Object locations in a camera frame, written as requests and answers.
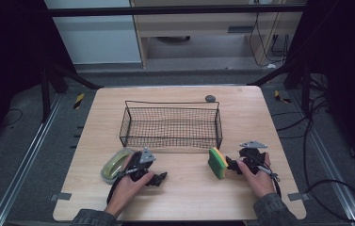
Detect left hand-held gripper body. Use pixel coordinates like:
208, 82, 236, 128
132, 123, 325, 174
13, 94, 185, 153
127, 146, 157, 183

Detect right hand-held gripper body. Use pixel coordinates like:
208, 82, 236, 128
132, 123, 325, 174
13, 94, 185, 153
237, 140, 269, 175

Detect yellow and green sponge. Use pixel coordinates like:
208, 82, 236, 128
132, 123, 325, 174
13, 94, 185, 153
206, 146, 230, 181

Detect black wire mesh basket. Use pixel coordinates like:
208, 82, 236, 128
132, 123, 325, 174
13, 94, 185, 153
119, 100, 224, 151

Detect person's right hand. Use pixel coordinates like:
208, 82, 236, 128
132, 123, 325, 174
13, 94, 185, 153
236, 152, 277, 200

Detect person's left hand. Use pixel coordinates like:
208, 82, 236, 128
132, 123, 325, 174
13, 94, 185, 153
104, 153, 156, 218

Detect gray tape piece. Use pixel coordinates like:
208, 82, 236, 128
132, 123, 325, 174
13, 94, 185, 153
49, 191, 73, 202
287, 191, 310, 202

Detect yellow black striped tape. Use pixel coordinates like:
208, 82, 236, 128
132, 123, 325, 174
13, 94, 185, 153
73, 92, 86, 110
273, 89, 292, 105

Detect black metal stand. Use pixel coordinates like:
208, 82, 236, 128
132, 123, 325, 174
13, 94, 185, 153
246, 56, 313, 115
39, 56, 105, 124

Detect dark curtain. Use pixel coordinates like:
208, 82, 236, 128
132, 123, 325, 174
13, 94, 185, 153
0, 0, 76, 154
291, 0, 355, 177

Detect white cabinet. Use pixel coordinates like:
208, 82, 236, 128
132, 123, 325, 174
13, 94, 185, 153
43, 0, 143, 66

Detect black horizontal bar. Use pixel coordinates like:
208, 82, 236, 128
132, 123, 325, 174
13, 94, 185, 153
43, 4, 309, 18

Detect right hand-held gripper cable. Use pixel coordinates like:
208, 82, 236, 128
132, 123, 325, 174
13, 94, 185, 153
257, 165, 282, 200

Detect hand-held gripper cable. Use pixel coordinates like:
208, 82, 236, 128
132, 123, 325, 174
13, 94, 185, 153
257, 165, 282, 200
105, 168, 140, 206

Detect left hand-held gripper cable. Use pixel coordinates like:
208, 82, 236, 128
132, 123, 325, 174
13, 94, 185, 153
105, 168, 140, 206

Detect black floor cable loop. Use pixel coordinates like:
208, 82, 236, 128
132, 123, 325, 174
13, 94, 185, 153
271, 73, 355, 223

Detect metal floor rail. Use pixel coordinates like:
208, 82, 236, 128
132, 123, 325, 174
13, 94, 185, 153
290, 89, 355, 226
0, 93, 64, 226

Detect black cables under desk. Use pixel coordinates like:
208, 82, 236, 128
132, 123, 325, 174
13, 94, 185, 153
248, 11, 290, 69

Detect thin black floor cable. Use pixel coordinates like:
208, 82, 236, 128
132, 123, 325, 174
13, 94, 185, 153
0, 107, 24, 128

